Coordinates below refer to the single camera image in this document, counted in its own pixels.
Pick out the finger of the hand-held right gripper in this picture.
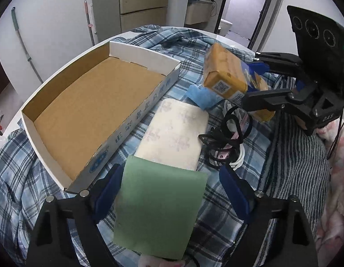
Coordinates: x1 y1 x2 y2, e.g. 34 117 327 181
244 51 307 81
241 87 295 112

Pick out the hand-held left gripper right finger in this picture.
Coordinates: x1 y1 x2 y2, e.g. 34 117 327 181
219 165 320 267

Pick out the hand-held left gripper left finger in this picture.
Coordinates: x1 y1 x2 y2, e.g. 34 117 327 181
26 164 125 267

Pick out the yellow tissue pack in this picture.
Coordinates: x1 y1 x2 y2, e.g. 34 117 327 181
203 43 276 122

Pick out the white cable bundle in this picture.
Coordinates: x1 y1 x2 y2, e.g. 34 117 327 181
208 100 246 170

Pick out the white cardboard box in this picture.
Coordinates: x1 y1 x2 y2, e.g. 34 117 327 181
20 41 182 194

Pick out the cream patterned tissue pack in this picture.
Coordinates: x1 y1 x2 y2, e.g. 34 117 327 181
134 98 209 171

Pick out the white toilet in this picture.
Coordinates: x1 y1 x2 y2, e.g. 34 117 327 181
220 19 234 35

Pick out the blue face mask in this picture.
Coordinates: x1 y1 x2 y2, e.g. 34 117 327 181
186 85 225 110

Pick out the grey striped cloth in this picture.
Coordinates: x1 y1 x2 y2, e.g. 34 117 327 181
261 72 332 256

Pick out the blue plaid shirt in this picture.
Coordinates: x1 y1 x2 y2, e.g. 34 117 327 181
0 25 289 267

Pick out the bathroom vanity cabinet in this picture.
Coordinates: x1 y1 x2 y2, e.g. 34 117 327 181
184 0 214 25

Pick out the pink fluffy blanket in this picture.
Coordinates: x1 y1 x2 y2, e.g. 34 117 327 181
316 119 344 245

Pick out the beige drawer cabinet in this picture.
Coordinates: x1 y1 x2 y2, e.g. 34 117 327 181
91 0 170 34

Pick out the pink cable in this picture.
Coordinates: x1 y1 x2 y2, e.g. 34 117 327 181
214 117 249 160

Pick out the black cable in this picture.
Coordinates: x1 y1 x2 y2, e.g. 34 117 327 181
198 107 253 170

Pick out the dark sliding door frame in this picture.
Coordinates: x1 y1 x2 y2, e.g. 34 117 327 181
248 0 281 49

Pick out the pink-handled broom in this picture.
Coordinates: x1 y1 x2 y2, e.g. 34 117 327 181
84 0 95 46

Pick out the green-handled mop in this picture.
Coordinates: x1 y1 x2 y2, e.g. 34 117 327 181
11 7 45 84

